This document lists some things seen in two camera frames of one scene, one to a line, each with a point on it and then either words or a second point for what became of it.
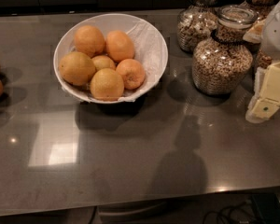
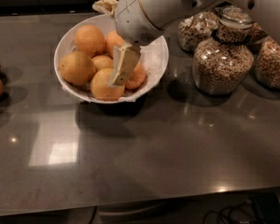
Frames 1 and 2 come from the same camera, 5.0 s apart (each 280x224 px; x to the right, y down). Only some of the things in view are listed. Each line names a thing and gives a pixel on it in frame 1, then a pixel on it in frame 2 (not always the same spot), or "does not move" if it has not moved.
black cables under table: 241,213 does not move
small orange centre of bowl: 103,62 does not move
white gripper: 277,32 to 130,17
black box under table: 270,208 does not move
